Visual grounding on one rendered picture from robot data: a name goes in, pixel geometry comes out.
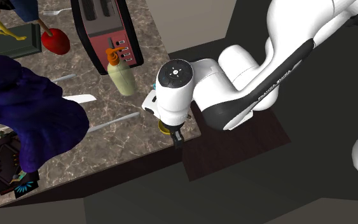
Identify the small yellow round thing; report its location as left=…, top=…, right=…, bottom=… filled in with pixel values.
left=158, top=120, right=171, bottom=136

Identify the long silver utensil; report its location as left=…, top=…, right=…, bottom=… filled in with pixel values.
left=86, top=111, right=141, bottom=134

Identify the dark red robot stand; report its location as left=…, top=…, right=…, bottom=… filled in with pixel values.
left=181, top=101, right=292, bottom=183

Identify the pale green soap dispenser bottle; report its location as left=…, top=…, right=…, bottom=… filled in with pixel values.
left=105, top=46, right=137, bottom=97

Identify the white blade knife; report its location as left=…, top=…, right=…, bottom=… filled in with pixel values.
left=62, top=94, right=97, bottom=104

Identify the red and black toaster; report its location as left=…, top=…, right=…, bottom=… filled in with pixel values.
left=70, top=0, right=145, bottom=76

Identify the short silver utensil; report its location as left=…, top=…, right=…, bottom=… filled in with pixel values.
left=50, top=73, right=78, bottom=83

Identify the large dark purple figure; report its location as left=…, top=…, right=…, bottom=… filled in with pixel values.
left=0, top=53, right=90, bottom=174

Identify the silver fork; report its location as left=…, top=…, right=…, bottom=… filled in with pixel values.
left=42, top=8, right=72, bottom=17

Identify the black ornate box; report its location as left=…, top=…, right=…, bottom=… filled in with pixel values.
left=0, top=130, right=41, bottom=199

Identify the yellow figure on dark base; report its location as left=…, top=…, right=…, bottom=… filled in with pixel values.
left=0, top=0, right=43, bottom=60

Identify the blue object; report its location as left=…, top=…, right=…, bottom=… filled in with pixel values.
left=10, top=0, right=40, bottom=24

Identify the red ball with wooden handle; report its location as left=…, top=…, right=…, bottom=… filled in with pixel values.
left=37, top=18, right=71, bottom=56

